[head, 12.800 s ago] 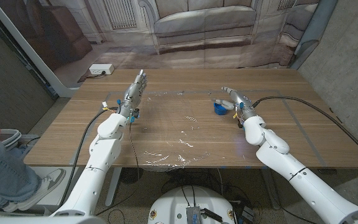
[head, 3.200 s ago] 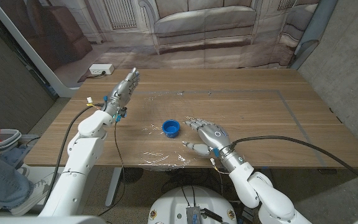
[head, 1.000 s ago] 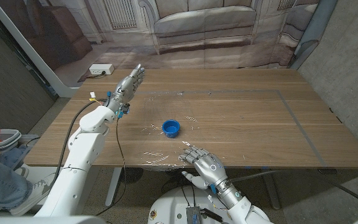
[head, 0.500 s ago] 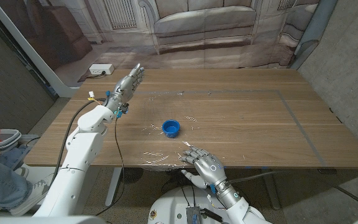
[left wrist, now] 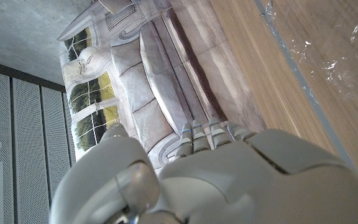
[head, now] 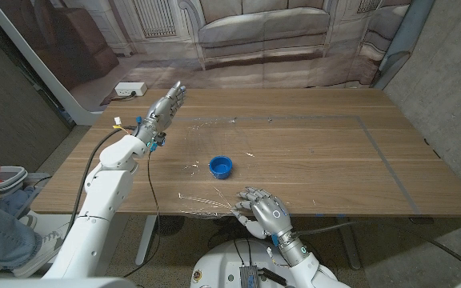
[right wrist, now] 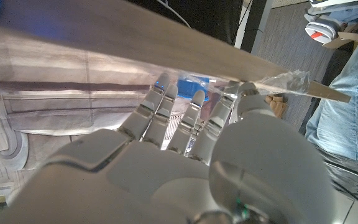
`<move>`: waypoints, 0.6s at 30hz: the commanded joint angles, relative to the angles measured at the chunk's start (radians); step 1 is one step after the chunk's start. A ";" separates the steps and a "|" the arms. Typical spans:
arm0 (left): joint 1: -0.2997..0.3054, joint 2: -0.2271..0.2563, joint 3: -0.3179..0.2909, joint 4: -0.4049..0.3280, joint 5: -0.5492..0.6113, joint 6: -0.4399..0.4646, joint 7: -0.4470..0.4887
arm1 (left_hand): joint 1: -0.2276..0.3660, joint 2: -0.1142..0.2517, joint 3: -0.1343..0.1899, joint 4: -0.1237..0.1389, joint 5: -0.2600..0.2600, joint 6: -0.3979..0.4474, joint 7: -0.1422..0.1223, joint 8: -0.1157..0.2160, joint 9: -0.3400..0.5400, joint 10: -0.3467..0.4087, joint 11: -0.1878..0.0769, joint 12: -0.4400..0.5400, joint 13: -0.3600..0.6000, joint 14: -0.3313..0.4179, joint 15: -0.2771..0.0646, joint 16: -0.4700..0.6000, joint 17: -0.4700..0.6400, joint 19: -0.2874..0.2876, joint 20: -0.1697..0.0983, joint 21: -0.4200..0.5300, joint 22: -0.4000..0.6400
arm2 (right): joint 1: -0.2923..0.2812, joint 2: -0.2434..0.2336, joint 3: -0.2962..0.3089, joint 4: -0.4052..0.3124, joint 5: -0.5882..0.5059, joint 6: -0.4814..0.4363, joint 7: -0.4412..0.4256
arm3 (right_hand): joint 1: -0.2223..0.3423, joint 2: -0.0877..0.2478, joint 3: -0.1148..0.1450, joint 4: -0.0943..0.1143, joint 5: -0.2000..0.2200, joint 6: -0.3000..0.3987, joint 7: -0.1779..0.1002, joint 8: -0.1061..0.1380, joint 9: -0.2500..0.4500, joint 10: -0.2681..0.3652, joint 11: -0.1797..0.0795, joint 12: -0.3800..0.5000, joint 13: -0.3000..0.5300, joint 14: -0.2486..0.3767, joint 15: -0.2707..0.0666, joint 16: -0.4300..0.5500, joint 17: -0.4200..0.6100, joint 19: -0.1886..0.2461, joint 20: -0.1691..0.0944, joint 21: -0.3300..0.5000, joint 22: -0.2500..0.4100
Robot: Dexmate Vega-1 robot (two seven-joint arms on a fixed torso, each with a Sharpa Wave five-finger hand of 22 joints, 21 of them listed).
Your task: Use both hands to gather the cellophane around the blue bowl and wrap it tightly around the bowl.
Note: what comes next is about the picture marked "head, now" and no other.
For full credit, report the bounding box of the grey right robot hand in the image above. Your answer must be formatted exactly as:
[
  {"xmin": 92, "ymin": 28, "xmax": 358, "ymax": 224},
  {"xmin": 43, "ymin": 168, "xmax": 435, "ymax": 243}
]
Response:
[{"xmin": 230, "ymin": 186, "xmax": 310, "ymax": 267}]

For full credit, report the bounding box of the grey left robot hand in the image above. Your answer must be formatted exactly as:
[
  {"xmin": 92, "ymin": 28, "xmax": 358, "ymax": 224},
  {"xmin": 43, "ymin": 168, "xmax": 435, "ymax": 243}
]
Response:
[{"xmin": 134, "ymin": 81, "xmax": 187, "ymax": 152}]

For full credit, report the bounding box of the clear cellophane sheet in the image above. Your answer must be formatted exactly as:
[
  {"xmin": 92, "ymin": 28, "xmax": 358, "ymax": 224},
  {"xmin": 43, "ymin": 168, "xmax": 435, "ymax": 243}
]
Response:
[{"xmin": 176, "ymin": 119, "xmax": 255, "ymax": 220}]

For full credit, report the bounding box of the blue bowl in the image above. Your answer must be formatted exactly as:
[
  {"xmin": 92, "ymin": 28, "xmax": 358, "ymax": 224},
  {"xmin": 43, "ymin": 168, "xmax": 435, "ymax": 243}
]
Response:
[{"xmin": 208, "ymin": 155, "xmax": 234, "ymax": 180}]

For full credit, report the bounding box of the white power strip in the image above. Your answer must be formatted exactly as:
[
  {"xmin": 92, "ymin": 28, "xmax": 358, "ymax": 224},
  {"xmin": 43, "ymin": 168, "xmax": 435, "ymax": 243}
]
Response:
[{"xmin": 114, "ymin": 82, "xmax": 148, "ymax": 97}]

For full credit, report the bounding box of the grey finned electronics box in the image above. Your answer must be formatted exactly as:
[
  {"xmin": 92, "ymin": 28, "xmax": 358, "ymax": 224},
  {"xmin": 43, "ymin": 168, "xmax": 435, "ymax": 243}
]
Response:
[{"xmin": 239, "ymin": 265, "xmax": 260, "ymax": 288}]

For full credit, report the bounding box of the white robot torso base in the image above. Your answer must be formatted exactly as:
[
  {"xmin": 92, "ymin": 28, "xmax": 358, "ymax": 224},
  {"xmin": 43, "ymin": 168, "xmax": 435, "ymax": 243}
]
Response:
[{"xmin": 190, "ymin": 238, "xmax": 295, "ymax": 288}]

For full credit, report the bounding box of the white table leg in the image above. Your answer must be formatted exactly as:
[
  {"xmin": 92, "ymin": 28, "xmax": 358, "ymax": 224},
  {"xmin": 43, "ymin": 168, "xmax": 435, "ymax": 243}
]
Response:
[
  {"xmin": 134, "ymin": 215, "xmax": 158, "ymax": 266},
  {"xmin": 336, "ymin": 217, "xmax": 363, "ymax": 270}
]

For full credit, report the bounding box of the printed sofa backdrop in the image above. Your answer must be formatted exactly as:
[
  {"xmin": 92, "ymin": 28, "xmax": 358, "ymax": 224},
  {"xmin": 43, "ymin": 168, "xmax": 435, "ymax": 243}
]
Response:
[{"xmin": 0, "ymin": 0, "xmax": 415, "ymax": 114}]

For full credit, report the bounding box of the white basket with orange item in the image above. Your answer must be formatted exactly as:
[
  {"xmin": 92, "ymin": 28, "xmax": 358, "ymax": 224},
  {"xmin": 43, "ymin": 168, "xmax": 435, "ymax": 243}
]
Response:
[{"xmin": 0, "ymin": 166, "xmax": 29, "ymax": 193}]

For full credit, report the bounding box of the blue fabric pile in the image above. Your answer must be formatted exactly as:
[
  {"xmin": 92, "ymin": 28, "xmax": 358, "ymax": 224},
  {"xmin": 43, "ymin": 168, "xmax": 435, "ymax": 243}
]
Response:
[{"xmin": 0, "ymin": 186, "xmax": 42, "ymax": 217}]

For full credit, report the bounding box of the white grey sneaker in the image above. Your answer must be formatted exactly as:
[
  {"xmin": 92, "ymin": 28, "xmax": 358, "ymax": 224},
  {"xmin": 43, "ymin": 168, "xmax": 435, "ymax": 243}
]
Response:
[{"xmin": 0, "ymin": 214, "xmax": 70, "ymax": 278}]

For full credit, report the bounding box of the blue grey rolled backdrop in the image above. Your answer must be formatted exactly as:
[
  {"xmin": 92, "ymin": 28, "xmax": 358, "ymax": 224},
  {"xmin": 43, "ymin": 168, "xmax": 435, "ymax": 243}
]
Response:
[{"xmin": 374, "ymin": 0, "xmax": 435, "ymax": 90}]

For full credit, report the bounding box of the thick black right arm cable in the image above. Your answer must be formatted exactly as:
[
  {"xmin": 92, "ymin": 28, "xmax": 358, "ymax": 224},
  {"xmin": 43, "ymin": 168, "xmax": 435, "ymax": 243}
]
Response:
[{"xmin": 292, "ymin": 221, "xmax": 461, "ymax": 265}]

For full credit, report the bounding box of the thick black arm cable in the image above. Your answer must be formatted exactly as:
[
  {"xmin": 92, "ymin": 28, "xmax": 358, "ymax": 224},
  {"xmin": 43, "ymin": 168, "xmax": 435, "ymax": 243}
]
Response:
[
  {"xmin": 64, "ymin": 126, "xmax": 139, "ymax": 241},
  {"xmin": 292, "ymin": 221, "xmax": 461, "ymax": 265}
]

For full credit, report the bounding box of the thin black left wrist cable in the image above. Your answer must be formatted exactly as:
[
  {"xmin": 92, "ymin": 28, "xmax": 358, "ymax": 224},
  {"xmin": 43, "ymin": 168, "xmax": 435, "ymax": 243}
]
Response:
[{"xmin": 124, "ymin": 150, "xmax": 162, "ymax": 279}]

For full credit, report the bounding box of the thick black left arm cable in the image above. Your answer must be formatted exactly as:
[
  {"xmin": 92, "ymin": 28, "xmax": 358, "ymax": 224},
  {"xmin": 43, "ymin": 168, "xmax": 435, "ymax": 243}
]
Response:
[{"xmin": 64, "ymin": 126, "xmax": 139, "ymax": 241}]

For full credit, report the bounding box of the white frame post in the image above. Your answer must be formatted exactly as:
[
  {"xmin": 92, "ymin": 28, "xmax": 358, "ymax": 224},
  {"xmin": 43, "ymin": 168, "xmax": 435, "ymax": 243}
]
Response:
[{"xmin": 0, "ymin": 0, "xmax": 102, "ymax": 126}]

